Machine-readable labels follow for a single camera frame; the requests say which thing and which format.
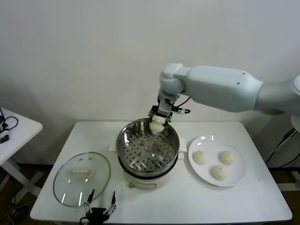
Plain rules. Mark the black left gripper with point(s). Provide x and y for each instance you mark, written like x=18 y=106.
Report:
x=97 y=214

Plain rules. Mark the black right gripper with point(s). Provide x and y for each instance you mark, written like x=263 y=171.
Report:
x=164 y=110

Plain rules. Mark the white steamed baozi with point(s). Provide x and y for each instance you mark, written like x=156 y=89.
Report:
x=219 y=173
x=156 y=126
x=200 y=157
x=227 y=158

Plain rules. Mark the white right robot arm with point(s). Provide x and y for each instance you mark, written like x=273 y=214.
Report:
x=211 y=89

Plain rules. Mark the stainless steel steamer basket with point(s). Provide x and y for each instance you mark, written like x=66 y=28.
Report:
x=140 y=150

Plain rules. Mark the glass pot lid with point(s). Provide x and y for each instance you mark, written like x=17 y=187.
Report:
x=66 y=185

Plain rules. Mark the cream electric cooking pot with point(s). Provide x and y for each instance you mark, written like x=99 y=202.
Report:
x=145 y=181

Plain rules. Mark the white round plate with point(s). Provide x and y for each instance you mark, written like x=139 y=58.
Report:
x=234 y=173

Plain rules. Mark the white folding side table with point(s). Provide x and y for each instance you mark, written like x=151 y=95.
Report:
x=23 y=131

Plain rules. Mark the small black device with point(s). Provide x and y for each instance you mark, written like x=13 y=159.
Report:
x=4 y=138

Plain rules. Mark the dark thin stand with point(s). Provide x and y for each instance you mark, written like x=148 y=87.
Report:
x=2 y=116

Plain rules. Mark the white table frame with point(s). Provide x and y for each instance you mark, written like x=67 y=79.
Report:
x=289 y=186

